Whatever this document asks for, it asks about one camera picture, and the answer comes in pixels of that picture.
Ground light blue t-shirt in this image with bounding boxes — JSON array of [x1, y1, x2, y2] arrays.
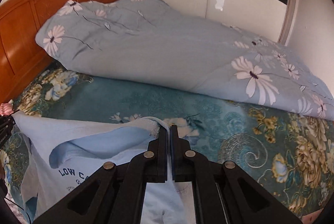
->
[[14, 111, 195, 223]]

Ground pink striped cloth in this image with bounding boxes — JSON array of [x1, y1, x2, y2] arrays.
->
[[0, 100, 14, 116]]

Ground orange wooden headboard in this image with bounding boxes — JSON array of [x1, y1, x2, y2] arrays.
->
[[1, 0, 116, 103]]

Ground teal floral bed blanket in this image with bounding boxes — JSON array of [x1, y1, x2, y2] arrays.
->
[[7, 64, 333, 220]]

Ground grey daisy print duvet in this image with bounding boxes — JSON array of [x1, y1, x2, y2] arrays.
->
[[35, 0, 333, 120]]

